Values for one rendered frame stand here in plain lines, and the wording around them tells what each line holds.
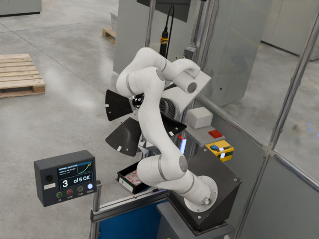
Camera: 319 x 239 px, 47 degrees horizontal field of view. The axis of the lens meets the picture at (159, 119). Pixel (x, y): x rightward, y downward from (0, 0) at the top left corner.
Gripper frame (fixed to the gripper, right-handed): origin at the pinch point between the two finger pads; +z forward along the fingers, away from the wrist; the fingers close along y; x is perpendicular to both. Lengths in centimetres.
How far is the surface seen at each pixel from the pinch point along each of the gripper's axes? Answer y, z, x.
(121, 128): -18, 7, -46
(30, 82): -7, 260, -137
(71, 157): -67, -34, -26
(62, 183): -74, -42, -34
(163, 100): 13.5, 9.2, -31.9
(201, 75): 41.7, 8.6, -16.2
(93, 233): -54, -38, -80
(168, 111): 13.5, 1.5, -36.0
